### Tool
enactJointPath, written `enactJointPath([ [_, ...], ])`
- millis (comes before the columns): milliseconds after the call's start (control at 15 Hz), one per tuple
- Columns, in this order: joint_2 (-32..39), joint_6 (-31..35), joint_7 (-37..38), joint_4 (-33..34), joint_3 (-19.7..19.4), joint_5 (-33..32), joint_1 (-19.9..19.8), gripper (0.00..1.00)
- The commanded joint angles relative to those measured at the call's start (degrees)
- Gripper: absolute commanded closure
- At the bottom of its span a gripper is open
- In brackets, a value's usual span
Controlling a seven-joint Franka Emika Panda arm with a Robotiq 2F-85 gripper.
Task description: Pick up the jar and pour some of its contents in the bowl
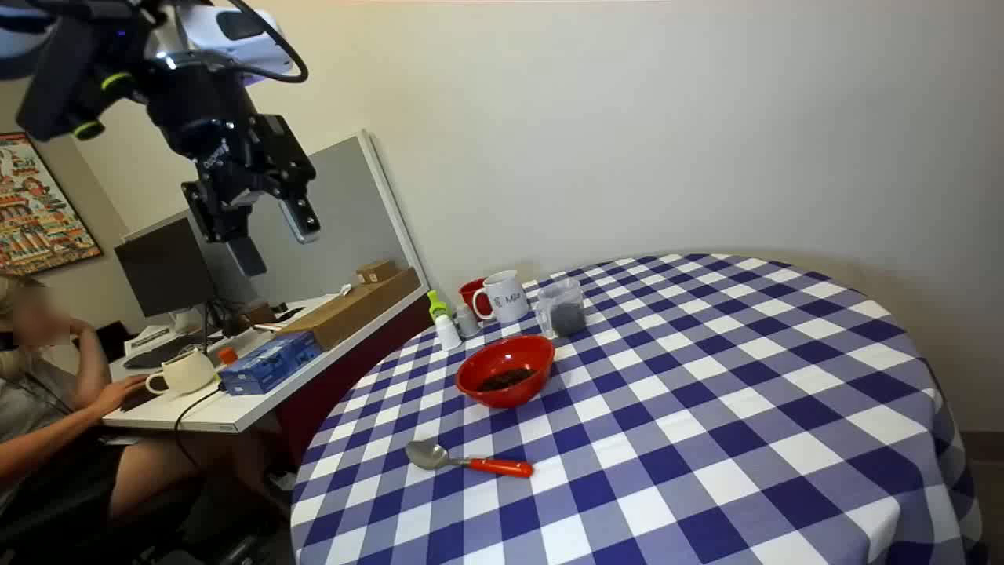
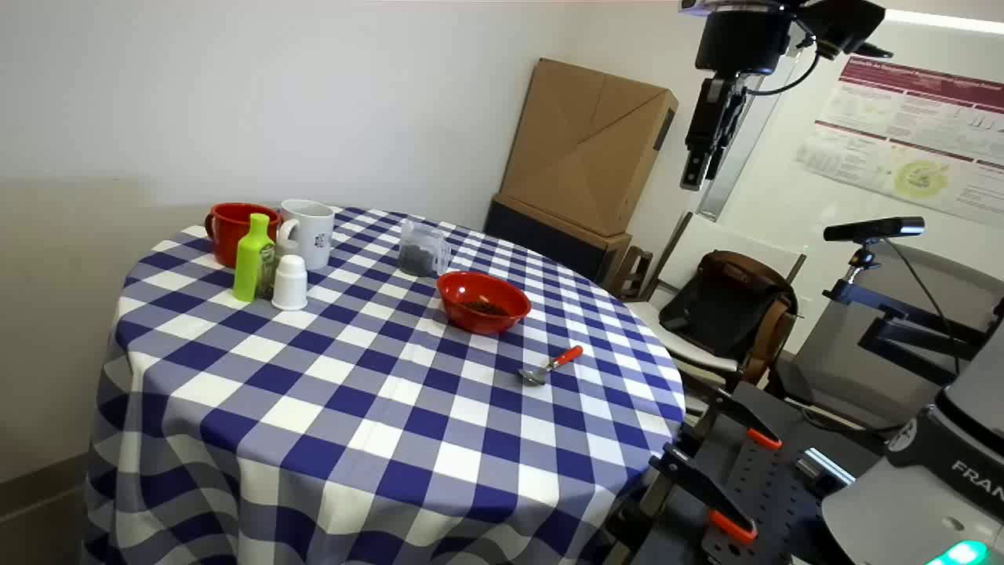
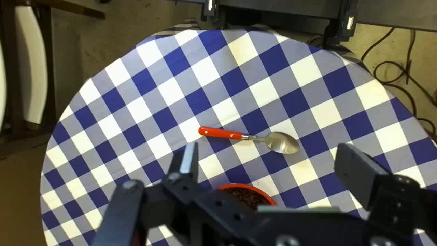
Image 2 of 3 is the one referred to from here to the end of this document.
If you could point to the small white cup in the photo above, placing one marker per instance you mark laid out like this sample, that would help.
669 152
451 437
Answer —
289 285

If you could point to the black perforated board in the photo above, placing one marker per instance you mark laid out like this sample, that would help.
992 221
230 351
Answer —
772 492

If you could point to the clear jar with dark contents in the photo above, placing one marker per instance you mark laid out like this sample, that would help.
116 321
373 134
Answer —
422 254

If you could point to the black blue tripod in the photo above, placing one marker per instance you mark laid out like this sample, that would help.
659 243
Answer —
897 325

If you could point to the red bowl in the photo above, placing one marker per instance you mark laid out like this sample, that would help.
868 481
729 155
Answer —
485 303

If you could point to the brown cardboard box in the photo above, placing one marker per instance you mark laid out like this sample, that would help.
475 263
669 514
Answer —
583 147

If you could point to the green bottle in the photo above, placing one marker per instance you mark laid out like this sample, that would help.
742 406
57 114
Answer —
251 263

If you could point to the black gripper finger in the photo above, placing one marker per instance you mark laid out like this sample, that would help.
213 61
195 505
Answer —
718 152
695 163

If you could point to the black bar camera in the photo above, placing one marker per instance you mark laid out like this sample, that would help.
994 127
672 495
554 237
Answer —
873 228

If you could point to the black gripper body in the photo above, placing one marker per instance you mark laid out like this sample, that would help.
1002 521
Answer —
723 112

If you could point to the white mug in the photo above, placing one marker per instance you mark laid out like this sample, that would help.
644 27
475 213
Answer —
312 237

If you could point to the grey panel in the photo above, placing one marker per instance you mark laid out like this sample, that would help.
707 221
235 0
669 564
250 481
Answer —
868 356

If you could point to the blue white checkered tablecloth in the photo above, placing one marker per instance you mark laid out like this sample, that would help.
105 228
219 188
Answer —
346 419

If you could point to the dark chair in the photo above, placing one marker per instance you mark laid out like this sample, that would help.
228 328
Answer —
725 303

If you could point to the grey metal frame strip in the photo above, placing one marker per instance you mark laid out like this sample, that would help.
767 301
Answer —
733 167

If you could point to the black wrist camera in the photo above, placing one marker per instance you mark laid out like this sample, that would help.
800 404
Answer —
843 22

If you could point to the red mug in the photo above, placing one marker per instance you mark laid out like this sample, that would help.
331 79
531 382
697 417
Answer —
228 230

